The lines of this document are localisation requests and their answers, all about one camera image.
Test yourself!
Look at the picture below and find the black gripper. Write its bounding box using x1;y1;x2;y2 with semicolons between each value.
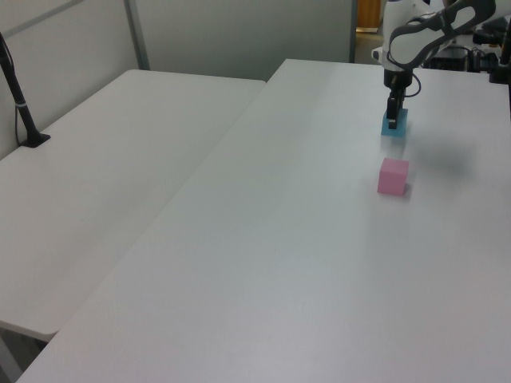
382;67;413;131

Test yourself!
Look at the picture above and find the blue cube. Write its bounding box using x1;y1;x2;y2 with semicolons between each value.
380;108;410;139

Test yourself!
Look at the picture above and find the pink cube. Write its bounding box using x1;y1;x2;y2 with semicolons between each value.
376;157;411;197

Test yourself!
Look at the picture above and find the black equipment box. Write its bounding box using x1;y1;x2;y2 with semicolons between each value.
422;45;473;72

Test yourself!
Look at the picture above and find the orange wooden panel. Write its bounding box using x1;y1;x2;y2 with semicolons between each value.
356;0;383;34

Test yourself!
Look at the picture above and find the black clamp stand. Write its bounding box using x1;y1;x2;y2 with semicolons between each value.
488;23;511;85

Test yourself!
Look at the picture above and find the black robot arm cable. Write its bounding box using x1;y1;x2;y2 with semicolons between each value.
402;70;423;99

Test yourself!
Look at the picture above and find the grey partition frame post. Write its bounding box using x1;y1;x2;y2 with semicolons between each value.
348;0;359;64
122;0;151;72

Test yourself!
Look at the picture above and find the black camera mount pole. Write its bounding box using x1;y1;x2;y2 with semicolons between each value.
0;30;52;150

